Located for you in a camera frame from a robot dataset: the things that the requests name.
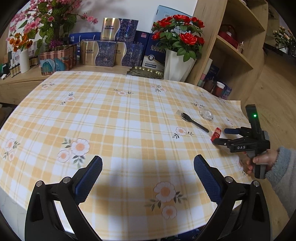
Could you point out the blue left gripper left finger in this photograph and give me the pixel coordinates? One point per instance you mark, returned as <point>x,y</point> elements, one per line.
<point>85,179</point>

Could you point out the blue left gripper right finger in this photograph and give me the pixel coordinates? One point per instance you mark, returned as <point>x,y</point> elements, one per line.
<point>206,175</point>

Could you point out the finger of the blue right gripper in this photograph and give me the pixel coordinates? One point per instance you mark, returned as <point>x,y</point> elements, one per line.
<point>221,141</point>
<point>232,131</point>

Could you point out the red candy wrapper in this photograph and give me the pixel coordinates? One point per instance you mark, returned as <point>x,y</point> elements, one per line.
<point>216,134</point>

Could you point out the clear plastic wrap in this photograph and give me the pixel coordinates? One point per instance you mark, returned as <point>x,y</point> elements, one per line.
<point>206,114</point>

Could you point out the black plastic fork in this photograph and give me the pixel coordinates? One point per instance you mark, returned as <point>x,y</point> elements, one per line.
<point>190,120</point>

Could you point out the grey fleece right forearm sleeve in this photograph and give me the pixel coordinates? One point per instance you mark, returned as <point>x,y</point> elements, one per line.
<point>282,178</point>

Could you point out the right hand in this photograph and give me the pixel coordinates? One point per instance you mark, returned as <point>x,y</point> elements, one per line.
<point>269,158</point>

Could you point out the red paper cup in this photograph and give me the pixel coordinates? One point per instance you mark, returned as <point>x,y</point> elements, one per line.
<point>218,89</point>

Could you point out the stacked pastel paper cups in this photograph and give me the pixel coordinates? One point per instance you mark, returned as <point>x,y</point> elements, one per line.
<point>204,73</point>

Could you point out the plaid floral tablecloth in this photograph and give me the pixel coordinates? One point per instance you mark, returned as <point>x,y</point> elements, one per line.
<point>148,188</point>

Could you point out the wooden shelf unit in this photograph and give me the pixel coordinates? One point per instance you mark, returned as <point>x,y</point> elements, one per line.
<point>239,68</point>

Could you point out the red rose plant white pot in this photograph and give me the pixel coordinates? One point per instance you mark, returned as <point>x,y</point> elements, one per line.
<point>181,37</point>

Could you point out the striped teal gift box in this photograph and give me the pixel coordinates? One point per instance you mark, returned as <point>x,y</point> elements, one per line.
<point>62,58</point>

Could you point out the blue gold gift boxes stack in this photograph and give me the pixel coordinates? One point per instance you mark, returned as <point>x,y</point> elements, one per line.
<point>119,43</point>

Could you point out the orange flowers white vase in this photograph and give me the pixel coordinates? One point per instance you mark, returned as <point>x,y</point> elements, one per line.
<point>22,53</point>

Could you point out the pink blossom plant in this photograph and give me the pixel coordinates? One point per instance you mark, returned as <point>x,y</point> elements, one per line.
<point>51,20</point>

